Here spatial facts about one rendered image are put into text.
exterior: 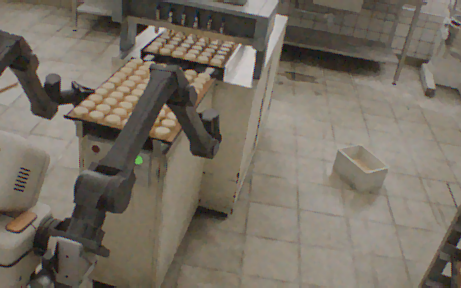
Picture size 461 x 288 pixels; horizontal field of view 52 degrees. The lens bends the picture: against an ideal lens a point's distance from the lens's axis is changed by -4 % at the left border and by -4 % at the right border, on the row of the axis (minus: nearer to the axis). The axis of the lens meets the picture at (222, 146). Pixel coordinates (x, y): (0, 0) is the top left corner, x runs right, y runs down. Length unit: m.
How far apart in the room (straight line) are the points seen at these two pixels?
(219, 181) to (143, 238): 0.72
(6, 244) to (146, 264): 1.15
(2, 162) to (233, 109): 1.52
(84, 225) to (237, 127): 1.47
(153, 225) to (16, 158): 1.01
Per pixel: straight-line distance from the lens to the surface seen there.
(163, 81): 1.21
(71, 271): 1.01
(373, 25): 5.64
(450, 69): 5.46
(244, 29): 2.26
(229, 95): 2.29
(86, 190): 1.05
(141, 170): 1.72
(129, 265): 2.10
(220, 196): 2.60
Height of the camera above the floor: 1.77
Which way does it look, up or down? 32 degrees down
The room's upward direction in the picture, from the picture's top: 9 degrees clockwise
